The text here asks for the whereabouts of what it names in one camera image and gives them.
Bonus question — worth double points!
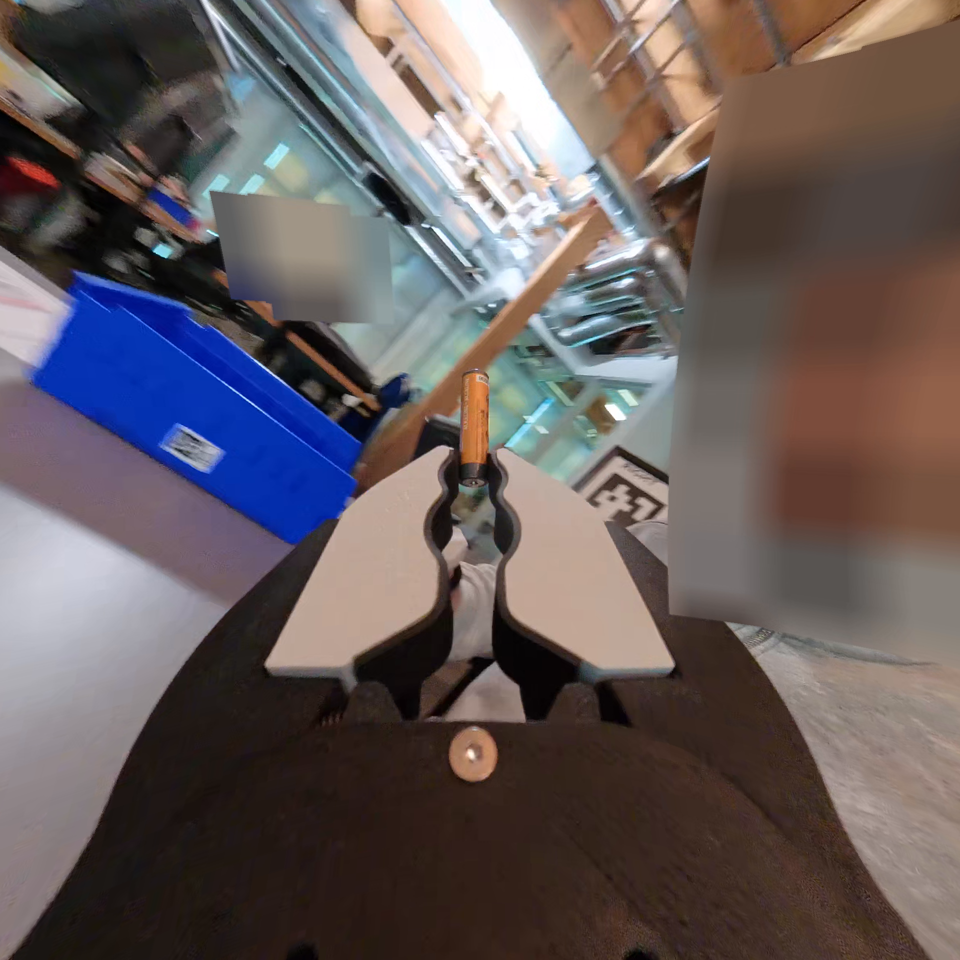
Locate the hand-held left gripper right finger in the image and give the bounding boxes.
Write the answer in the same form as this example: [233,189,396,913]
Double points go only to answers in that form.
[491,447,676,680]

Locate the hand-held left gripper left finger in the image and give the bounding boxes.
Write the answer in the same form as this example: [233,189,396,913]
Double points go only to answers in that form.
[264,446,460,680]

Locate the orange battery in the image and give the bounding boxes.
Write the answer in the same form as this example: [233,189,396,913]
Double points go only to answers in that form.
[458,368,491,489]

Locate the blue labelled plastic bin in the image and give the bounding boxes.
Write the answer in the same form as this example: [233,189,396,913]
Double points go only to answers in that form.
[30,271,366,546]

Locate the framed marker board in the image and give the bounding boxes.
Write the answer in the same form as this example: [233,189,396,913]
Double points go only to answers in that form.
[574,445,671,530]

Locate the wooden beam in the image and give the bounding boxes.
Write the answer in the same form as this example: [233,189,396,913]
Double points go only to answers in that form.
[358,204,625,485]

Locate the person's grey hoodie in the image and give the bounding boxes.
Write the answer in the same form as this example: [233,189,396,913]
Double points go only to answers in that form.
[626,519,960,960]

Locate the silver duct pipes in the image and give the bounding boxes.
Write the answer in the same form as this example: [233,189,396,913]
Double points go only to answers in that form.
[551,236,690,357]

